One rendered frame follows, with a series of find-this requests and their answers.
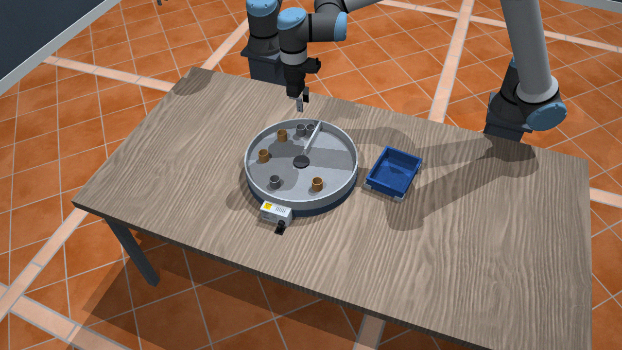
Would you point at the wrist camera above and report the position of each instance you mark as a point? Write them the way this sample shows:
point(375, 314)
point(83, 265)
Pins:
point(313, 65)

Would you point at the blue crate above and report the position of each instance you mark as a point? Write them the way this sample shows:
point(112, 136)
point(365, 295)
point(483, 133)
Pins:
point(393, 172)

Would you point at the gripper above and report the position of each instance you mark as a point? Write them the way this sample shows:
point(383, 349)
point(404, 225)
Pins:
point(295, 80)

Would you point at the grey turntable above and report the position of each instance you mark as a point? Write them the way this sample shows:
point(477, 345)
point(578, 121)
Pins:
point(335, 165)

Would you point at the steel bushing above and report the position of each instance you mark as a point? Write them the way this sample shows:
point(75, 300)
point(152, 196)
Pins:
point(274, 182)
point(301, 130)
point(311, 130)

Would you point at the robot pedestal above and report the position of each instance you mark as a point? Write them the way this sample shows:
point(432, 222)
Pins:
point(262, 63)
point(500, 121)

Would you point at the wooden table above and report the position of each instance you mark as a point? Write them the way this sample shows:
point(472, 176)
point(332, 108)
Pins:
point(437, 267)

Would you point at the bronze bushing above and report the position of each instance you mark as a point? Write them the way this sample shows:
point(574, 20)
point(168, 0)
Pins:
point(282, 135)
point(263, 155)
point(317, 183)

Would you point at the white control box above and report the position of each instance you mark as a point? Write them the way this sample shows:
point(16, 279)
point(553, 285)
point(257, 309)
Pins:
point(275, 213)

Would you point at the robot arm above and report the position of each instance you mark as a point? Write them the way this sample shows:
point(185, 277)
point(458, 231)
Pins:
point(262, 24)
point(527, 48)

